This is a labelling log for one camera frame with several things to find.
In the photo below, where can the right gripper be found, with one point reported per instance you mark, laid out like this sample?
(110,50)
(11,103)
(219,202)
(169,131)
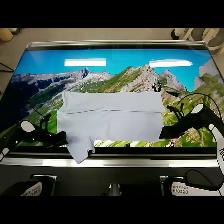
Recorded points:
(170,132)

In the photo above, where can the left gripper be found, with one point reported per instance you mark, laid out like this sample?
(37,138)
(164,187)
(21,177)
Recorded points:
(59,139)

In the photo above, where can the light blue shirt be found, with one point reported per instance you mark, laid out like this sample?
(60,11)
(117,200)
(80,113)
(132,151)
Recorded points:
(110,116)

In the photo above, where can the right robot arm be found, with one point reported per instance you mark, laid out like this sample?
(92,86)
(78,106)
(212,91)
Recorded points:
(206,118)

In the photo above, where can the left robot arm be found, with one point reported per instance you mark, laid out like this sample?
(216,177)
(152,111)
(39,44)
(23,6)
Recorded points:
(33,135)

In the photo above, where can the silver frame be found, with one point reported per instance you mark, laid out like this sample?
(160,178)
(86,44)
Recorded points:
(110,162)

